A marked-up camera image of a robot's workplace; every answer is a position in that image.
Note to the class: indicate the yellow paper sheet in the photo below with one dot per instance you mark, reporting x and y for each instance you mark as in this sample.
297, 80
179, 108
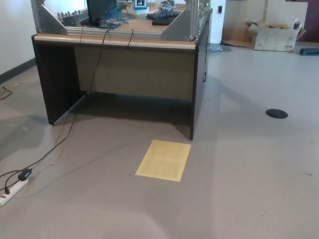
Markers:
163, 160

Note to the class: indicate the dark wooden desk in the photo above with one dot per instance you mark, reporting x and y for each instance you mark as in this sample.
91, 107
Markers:
137, 72

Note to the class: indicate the clear plastic wrap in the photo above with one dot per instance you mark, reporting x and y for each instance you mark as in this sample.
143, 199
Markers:
219, 47

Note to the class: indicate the flat black box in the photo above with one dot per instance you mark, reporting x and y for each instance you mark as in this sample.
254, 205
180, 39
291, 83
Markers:
162, 21

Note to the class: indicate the black computer keyboard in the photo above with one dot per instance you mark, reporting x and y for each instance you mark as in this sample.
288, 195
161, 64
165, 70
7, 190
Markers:
164, 14

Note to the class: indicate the flat cardboard sheet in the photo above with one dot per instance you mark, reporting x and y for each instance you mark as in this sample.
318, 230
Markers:
236, 35

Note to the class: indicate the white box with tag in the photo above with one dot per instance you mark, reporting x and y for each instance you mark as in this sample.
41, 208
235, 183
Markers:
140, 5

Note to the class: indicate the round black floor cover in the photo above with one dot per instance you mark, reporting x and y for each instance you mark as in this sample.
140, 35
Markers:
276, 113

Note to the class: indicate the black computer monitor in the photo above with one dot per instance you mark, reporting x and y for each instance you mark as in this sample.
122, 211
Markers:
99, 10

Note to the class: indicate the black device with knobs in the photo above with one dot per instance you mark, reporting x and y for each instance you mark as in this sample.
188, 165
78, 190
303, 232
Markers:
71, 18

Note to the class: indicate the open cardboard box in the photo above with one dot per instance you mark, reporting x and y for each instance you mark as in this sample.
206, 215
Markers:
274, 39

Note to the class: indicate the black power adapter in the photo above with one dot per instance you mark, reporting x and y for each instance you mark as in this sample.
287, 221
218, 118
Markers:
25, 173

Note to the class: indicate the white power strip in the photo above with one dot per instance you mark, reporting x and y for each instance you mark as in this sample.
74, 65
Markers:
12, 190

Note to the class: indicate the flat blue object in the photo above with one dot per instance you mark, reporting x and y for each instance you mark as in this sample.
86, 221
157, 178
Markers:
310, 51

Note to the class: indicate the black power plug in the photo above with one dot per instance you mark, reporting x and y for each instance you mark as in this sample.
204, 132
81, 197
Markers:
7, 190

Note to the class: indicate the black wall switch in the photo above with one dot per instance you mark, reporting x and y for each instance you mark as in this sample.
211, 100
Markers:
220, 9

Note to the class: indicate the aluminium profile frame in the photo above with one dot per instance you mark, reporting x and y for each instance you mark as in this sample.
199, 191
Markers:
52, 25

